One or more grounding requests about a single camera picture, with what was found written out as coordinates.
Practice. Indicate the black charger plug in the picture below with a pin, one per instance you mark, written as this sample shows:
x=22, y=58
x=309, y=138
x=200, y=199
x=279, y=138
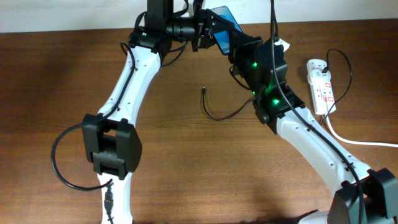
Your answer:
x=325, y=69

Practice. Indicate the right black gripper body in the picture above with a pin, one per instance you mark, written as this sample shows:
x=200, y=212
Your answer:
x=245, y=56

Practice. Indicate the blue Galaxy smartphone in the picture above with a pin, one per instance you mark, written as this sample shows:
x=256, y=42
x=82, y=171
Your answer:
x=228, y=31

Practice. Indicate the white power strip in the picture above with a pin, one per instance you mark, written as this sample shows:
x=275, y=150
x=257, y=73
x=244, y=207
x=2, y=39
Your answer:
x=320, y=86

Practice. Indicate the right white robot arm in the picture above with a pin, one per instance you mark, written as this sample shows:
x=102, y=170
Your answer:
x=360, y=194

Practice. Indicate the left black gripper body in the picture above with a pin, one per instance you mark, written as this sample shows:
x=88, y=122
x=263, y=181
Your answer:
x=184, y=28

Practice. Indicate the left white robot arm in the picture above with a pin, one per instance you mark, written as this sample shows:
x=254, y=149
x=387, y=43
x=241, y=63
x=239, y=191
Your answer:
x=111, y=142

